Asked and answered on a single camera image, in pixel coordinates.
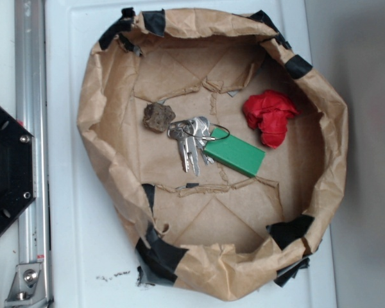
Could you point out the green rectangular block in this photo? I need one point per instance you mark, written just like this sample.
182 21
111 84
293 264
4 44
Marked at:
234 153

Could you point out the silver key bunch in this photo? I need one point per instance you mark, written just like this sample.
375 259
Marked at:
191 136

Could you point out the brown paper bag bin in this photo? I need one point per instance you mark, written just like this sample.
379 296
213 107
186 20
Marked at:
221 233

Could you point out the brown rock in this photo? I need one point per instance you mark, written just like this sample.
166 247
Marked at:
157 117

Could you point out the crumpled red paper ball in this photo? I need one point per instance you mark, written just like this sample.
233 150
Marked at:
269 112

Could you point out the aluminium extrusion rail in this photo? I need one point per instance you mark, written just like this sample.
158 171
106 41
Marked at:
31 110

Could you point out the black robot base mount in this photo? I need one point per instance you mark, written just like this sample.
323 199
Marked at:
17 188

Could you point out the metal corner bracket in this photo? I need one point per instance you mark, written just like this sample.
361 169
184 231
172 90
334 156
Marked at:
28 286

